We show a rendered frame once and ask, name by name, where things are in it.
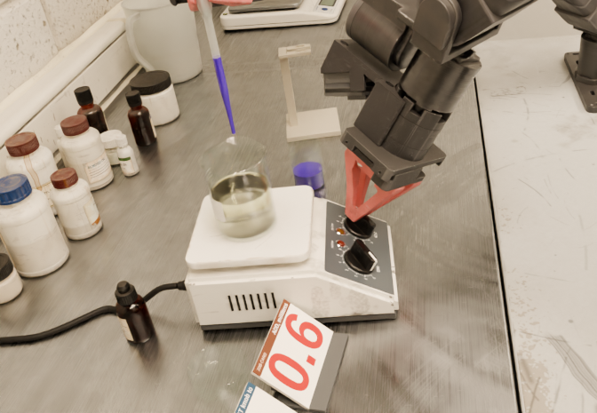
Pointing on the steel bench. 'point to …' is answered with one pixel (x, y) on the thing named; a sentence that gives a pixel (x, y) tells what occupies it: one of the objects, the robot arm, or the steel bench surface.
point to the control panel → (378, 242)
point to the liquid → (224, 90)
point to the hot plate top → (292, 199)
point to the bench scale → (288, 8)
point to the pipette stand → (326, 121)
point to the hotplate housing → (285, 289)
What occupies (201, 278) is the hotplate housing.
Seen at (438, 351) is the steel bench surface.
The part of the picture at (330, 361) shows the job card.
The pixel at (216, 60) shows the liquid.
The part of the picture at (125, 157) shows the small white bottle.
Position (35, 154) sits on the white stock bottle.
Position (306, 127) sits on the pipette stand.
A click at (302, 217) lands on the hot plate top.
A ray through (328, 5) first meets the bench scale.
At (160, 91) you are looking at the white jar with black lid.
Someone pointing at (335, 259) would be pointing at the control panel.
